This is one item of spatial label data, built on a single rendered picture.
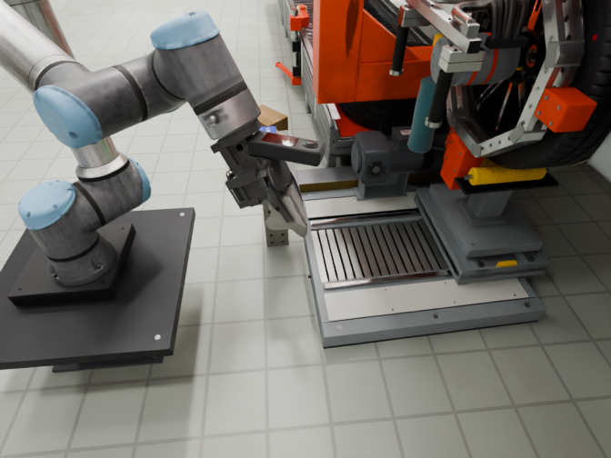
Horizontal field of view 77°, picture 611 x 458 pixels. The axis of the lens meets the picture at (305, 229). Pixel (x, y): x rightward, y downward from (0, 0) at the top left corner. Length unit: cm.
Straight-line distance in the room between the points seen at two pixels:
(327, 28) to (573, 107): 89
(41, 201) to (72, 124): 64
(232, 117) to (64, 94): 22
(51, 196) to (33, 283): 32
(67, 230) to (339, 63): 112
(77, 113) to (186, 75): 16
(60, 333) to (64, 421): 33
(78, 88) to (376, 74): 127
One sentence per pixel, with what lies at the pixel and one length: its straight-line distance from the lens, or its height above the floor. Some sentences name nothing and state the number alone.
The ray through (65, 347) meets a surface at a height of 30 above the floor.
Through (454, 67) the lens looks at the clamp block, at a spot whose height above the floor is 91.
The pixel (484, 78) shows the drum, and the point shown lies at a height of 82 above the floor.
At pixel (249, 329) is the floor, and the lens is 151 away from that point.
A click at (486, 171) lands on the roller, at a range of 141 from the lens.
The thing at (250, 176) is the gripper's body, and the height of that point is 92.
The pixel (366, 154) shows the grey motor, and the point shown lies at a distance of 164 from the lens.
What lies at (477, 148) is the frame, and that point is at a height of 62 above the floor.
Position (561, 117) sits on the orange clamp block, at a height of 85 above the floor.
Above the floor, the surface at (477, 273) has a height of 15.
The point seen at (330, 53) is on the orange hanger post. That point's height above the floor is 73.
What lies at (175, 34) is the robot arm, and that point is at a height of 111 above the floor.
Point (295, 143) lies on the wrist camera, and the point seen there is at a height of 97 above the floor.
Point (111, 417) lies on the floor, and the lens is 150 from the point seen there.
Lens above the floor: 129
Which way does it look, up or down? 45 degrees down
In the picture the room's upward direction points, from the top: straight up
